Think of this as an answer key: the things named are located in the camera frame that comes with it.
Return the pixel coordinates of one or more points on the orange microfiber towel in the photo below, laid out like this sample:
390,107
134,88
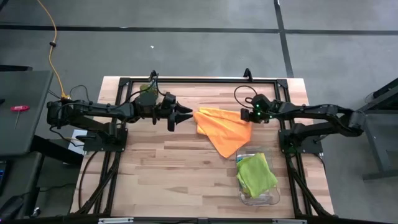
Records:
224,129

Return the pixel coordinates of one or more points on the small potted succulent plant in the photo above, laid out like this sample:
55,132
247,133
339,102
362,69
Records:
148,88

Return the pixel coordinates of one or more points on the backlit keyboard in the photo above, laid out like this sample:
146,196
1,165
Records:
2,177

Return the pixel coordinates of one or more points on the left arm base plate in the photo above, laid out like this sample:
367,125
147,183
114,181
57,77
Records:
93,146

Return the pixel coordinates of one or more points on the lime green microfiber towel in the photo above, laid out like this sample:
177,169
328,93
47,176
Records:
256,175

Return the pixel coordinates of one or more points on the silver metal bracket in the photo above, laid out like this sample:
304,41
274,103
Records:
289,221
115,220

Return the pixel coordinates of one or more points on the clear plastic bin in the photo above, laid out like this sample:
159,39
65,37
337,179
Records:
258,200

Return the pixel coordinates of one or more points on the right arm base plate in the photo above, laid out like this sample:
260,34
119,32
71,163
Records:
311,147

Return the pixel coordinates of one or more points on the black aluminium table frame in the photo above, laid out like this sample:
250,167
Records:
202,80

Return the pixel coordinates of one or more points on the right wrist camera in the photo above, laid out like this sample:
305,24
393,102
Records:
244,115

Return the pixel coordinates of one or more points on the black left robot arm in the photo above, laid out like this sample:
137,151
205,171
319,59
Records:
93,113

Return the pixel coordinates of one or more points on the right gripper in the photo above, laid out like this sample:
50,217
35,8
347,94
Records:
262,109

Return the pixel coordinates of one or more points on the dark gray side table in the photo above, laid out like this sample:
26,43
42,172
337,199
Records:
21,124

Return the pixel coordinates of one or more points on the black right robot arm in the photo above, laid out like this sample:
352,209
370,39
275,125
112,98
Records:
317,116

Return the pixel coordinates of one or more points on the black metal desk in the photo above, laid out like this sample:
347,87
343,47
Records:
379,124

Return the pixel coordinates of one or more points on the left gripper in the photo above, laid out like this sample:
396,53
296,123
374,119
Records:
152,107

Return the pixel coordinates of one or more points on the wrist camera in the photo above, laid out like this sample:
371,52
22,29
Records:
171,123
244,115

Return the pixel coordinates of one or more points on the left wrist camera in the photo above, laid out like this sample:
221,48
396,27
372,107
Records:
171,123

